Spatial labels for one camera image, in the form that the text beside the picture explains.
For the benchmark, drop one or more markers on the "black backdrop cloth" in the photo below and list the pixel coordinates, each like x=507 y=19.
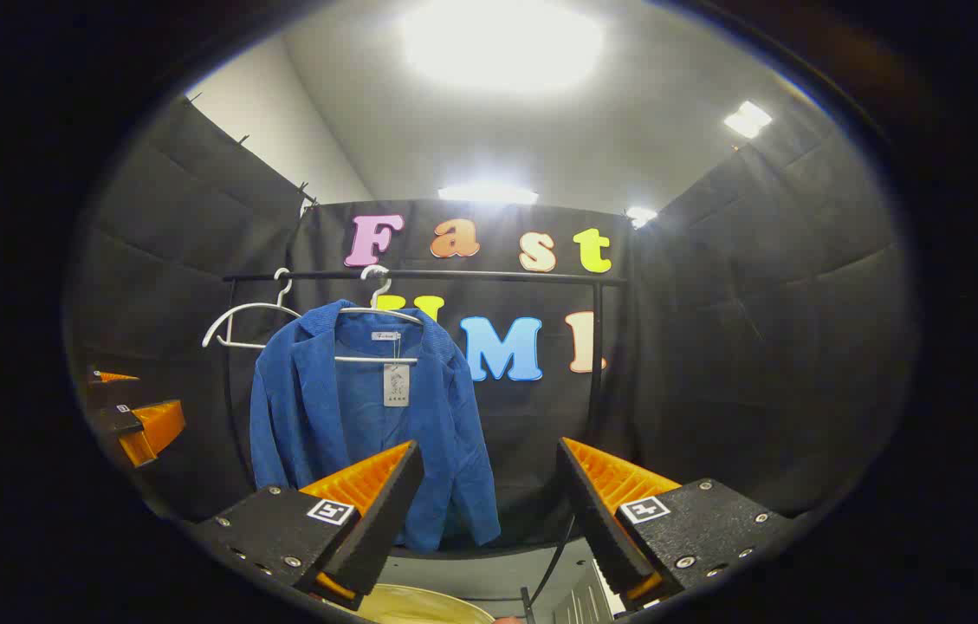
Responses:
x=714 y=347

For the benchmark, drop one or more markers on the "white slatted object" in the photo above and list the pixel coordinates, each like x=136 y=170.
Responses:
x=584 y=602

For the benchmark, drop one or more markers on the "black metal clothes rack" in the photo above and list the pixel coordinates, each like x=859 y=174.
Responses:
x=497 y=275

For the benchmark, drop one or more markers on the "cream laundry hamper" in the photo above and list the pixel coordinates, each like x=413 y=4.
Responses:
x=419 y=607

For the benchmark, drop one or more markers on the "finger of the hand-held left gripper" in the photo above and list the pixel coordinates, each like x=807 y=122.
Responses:
x=118 y=377
x=120 y=420

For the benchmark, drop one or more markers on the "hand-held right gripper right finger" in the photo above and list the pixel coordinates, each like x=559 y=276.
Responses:
x=601 y=529

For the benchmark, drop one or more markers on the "ceiling light panel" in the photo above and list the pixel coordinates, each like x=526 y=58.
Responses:
x=748 y=119
x=640 y=215
x=501 y=39
x=488 y=192

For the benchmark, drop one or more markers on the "white plastic clothes hanger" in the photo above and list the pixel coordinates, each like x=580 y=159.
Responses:
x=363 y=359
x=256 y=304

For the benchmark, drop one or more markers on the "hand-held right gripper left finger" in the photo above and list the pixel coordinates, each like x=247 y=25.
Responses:
x=385 y=529

